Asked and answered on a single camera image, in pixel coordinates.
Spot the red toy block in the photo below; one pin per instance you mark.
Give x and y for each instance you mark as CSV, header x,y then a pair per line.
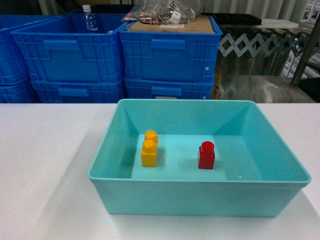
x,y
206,155

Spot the yellow toy block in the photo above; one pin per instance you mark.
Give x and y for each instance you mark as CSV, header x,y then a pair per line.
x,y
149,149

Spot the light blue plastic box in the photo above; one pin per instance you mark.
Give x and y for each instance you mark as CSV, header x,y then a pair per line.
x,y
255,173

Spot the blue crate lower right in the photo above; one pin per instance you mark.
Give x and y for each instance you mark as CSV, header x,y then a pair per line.
x,y
152,89

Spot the blue crate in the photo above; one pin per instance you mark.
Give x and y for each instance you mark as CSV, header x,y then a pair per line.
x,y
60,50
72,92
186,54
15,86
152,89

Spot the blue crate lower middle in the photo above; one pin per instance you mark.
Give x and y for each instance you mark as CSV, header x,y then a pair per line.
x,y
72,92

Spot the blue crate upper right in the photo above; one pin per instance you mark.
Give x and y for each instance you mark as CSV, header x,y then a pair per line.
x,y
186,54

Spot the expandable roller conveyor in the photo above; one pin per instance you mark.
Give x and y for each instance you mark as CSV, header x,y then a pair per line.
x,y
251,42

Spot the brown cardboard sheet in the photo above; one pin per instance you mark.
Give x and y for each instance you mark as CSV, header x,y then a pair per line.
x,y
200,25

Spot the plastic bag of parts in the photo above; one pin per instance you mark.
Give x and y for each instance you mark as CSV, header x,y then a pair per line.
x,y
164,12

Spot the clear water bottle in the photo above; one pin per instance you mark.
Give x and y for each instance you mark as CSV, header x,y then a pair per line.
x,y
89,20

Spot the black tray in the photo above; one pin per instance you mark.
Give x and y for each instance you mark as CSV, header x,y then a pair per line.
x,y
234,19

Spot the blue crate upper middle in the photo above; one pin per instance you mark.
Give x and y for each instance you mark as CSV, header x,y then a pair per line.
x,y
60,50

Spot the blue crate far left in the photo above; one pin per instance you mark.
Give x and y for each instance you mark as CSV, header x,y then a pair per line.
x,y
15,86

